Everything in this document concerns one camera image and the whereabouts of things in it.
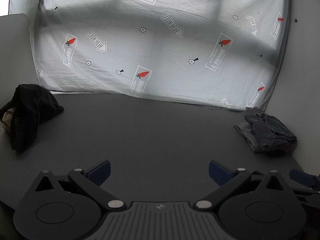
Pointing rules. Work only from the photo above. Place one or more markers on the black garment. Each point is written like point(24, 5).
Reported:
point(27, 115)

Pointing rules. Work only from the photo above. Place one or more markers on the printed grey backdrop cloth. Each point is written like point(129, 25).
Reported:
point(160, 50)

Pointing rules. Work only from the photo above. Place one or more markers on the beige garment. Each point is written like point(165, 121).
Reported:
point(7, 118)

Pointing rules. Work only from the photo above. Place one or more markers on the blue denim jeans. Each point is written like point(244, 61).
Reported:
point(272, 132)

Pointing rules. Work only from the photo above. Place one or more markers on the light grey garment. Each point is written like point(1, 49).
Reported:
point(243, 132)

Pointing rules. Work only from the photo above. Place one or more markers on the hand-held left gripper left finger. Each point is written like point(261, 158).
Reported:
point(98, 172)

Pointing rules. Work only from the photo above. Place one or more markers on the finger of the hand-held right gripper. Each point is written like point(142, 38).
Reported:
point(301, 177)

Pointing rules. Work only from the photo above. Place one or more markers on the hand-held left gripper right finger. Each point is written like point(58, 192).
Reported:
point(220, 172)

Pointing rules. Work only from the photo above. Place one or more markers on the grey rounded panel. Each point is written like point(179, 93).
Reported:
point(15, 55)

